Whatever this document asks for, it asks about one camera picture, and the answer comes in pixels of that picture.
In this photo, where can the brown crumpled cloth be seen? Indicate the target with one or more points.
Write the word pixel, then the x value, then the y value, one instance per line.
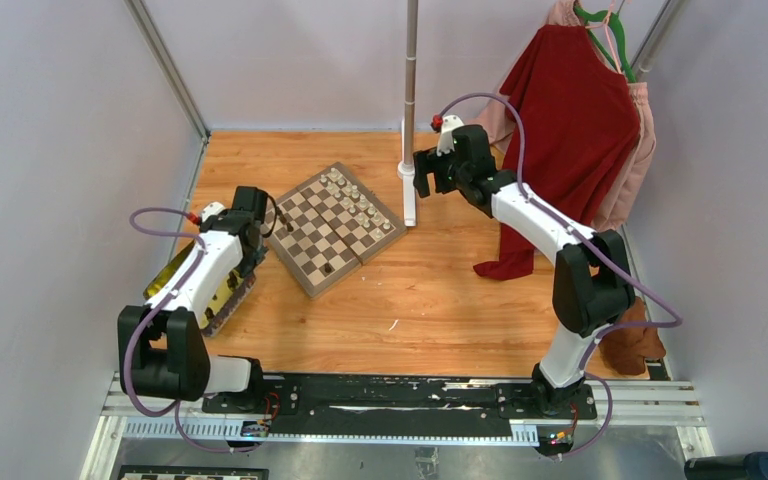
pixel 626 351

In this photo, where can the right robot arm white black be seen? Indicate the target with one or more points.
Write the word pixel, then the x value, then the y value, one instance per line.
pixel 590 286

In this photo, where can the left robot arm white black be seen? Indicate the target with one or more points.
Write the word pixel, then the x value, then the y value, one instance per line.
pixel 162 353

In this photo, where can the green clothes hanger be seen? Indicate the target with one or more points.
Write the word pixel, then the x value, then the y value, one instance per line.
pixel 608 35

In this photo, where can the red shirt on hanger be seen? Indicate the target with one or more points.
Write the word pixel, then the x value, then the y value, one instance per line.
pixel 578 115

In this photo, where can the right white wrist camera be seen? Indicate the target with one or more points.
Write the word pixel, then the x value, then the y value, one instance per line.
pixel 444 126

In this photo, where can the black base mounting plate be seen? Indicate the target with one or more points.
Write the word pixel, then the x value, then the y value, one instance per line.
pixel 400 406

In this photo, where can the gold metal tray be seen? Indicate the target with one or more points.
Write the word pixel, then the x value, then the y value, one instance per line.
pixel 203 281

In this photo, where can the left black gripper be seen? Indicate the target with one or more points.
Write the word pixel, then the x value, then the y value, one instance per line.
pixel 251 262

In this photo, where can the grey metal stand pole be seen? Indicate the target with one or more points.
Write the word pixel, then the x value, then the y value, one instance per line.
pixel 408 124

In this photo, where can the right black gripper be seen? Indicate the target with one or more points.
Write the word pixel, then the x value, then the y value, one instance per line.
pixel 425 163

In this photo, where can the dark blue bottle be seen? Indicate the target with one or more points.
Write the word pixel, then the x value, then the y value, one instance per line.
pixel 751 466

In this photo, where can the white stand base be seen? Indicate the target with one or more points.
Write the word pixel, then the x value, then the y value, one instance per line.
pixel 409 192

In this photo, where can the aluminium rail frame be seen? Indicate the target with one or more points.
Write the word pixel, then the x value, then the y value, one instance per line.
pixel 644 429

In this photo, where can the wooden folding chess board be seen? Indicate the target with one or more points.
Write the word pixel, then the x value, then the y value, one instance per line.
pixel 337 220

